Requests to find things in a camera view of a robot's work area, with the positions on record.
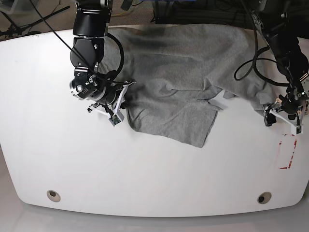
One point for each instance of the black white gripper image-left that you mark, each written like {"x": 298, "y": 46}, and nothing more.
{"x": 107, "y": 94}

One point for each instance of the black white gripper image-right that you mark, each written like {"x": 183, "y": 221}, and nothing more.
{"x": 291, "y": 108}

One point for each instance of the grey T-shirt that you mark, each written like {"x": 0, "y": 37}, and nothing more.
{"x": 178, "y": 70}

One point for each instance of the red tape marking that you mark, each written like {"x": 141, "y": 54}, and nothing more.
{"x": 286, "y": 151}

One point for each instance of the right table grommet hole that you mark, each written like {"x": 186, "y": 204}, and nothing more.
{"x": 264, "y": 198}

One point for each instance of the table grommet hole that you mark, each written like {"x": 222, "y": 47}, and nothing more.
{"x": 264, "y": 198}
{"x": 53, "y": 196}

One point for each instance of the left table grommet hole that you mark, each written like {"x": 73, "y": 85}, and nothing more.
{"x": 53, "y": 196}

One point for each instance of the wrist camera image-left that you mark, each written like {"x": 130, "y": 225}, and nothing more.
{"x": 116, "y": 119}

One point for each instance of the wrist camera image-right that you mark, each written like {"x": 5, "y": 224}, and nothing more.
{"x": 299, "y": 129}

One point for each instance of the black arm cable image-left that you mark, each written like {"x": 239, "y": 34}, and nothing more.
{"x": 113, "y": 59}

